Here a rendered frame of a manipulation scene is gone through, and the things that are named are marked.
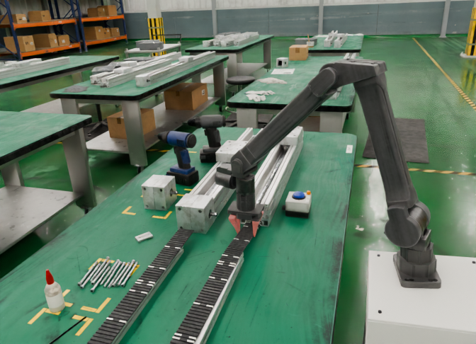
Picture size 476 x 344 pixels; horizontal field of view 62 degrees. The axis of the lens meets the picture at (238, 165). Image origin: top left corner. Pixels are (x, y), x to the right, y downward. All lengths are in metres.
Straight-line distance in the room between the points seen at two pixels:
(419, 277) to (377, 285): 0.10
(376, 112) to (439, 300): 0.43
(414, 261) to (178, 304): 0.58
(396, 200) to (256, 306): 0.42
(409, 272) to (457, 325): 0.16
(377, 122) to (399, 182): 0.14
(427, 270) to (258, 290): 0.41
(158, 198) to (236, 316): 0.62
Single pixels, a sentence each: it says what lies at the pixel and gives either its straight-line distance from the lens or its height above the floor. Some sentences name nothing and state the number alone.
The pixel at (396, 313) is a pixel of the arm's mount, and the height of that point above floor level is 0.86.
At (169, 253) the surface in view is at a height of 0.81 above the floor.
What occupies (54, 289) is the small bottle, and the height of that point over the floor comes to 0.85.
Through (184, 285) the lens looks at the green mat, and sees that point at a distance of 1.13.
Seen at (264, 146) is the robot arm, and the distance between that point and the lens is 1.09.
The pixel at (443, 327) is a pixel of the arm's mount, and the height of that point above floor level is 0.86.
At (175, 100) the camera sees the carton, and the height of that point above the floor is 0.34.
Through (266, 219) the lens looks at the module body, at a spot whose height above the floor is 0.81.
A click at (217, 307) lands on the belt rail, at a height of 0.81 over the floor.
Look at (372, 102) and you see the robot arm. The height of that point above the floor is 1.26.
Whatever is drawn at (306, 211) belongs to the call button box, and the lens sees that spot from 1.39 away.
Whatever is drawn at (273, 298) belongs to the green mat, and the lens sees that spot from 1.07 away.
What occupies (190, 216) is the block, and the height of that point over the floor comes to 0.84.
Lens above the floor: 1.48
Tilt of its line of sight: 22 degrees down
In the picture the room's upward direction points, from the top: 3 degrees counter-clockwise
